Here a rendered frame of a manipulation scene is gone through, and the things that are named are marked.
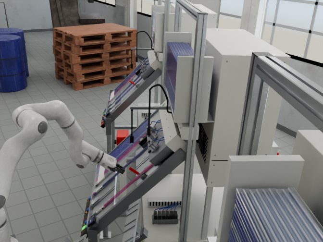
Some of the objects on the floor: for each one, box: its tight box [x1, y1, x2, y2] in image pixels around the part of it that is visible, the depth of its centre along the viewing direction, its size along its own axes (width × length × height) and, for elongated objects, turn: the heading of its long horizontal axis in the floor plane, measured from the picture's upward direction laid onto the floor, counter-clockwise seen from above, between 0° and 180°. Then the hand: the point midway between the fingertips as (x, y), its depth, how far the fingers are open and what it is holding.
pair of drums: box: [0, 28, 29, 93], centre depth 606 cm, size 73×120×88 cm, turn 25°
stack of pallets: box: [52, 23, 137, 91], centre depth 643 cm, size 134×92×96 cm
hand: (121, 169), depth 210 cm, fingers closed, pressing on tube
